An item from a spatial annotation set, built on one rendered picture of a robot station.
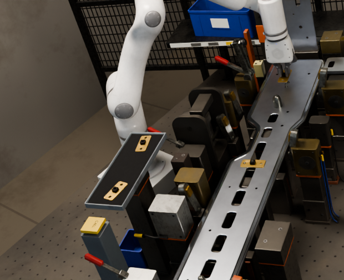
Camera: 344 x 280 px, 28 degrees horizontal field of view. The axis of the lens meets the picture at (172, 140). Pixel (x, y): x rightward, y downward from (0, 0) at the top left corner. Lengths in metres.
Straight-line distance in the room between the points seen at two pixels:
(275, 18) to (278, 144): 0.45
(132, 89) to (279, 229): 0.82
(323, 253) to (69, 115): 2.70
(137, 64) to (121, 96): 0.13
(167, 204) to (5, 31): 2.44
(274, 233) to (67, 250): 1.01
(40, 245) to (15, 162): 1.78
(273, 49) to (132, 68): 0.53
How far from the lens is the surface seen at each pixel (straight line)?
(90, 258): 2.07
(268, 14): 2.55
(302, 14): 2.88
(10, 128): 4.52
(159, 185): 2.81
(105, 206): 2.17
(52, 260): 2.80
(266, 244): 2.07
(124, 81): 2.57
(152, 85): 5.02
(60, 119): 4.74
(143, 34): 2.46
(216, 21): 3.12
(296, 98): 2.68
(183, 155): 2.36
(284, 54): 2.64
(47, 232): 2.93
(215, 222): 2.22
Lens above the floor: 2.48
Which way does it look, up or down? 34 degrees down
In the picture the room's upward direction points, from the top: 18 degrees counter-clockwise
